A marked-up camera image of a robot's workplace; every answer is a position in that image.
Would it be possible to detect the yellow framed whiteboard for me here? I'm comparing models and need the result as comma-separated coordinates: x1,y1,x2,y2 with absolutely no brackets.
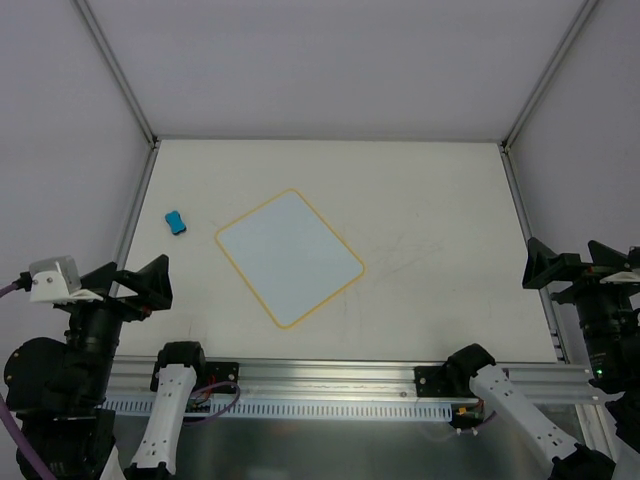
215,189,367,330

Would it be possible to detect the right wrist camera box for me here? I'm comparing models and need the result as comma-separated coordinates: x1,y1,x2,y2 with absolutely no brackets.
601,246,640,284

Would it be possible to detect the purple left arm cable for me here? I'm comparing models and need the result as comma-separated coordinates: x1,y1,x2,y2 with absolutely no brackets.
0,279,241,480

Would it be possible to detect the white slotted cable duct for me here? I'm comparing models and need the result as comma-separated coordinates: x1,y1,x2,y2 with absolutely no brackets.
103,396,453,423

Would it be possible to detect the aluminium mounting rail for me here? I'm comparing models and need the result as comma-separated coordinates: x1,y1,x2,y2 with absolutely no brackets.
104,353,601,404

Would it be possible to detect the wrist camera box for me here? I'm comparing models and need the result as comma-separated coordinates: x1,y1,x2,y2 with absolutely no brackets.
29,256,104,305
601,246,640,284

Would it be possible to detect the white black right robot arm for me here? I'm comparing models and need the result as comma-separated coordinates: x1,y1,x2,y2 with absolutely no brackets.
441,237,639,479

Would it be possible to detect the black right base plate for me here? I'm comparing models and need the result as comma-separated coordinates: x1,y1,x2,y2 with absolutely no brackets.
413,363,479,398

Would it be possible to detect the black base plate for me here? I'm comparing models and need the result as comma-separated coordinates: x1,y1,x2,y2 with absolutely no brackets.
413,363,479,398
149,360,240,399

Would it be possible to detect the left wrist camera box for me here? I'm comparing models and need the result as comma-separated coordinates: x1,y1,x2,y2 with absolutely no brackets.
29,256,104,305

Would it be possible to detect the right table edge rail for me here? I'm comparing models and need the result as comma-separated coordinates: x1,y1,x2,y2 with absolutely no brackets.
498,144,570,364

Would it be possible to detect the aluminium frame post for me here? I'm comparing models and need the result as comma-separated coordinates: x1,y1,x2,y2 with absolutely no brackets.
71,0,158,148
501,0,600,152

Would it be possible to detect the left aluminium frame post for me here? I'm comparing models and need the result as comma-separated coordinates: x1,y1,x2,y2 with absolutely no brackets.
71,0,158,148

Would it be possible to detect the left table edge rail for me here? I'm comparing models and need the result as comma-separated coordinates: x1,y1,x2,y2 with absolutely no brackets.
113,141,161,271

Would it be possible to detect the blue whiteboard eraser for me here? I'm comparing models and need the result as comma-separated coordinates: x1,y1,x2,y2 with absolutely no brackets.
164,210,187,236

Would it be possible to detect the right aluminium frame post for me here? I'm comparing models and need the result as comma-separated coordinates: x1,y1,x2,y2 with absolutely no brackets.
501,0,600,152

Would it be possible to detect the table edge rail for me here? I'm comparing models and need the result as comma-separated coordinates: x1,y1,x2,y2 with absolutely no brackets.
113,141,161,271
498,144,570,364

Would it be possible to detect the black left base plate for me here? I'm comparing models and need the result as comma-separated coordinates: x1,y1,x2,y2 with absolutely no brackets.
149,360,240,399

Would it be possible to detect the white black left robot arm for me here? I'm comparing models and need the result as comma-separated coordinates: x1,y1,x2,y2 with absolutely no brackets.
1,254,208,479

